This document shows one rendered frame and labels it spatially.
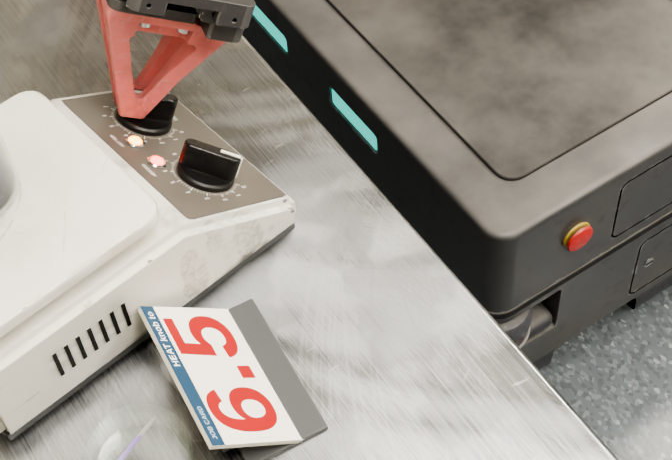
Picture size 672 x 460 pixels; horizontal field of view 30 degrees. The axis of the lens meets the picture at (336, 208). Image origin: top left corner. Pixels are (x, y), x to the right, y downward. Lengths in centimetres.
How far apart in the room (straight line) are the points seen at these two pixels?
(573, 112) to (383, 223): 60
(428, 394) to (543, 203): 59
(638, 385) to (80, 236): 102
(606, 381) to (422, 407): 90
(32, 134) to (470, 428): 27
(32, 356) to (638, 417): 100
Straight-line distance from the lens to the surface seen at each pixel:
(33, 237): 63
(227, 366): 65
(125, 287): 64
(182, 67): 68
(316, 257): 71
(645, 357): 156
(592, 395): 153
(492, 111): 129
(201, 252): 66
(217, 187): 67
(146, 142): 70
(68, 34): 85
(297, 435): 64
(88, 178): 65
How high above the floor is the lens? 133
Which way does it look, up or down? 53 degrees down
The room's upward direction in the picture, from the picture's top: 5 degrees counter-clockwise
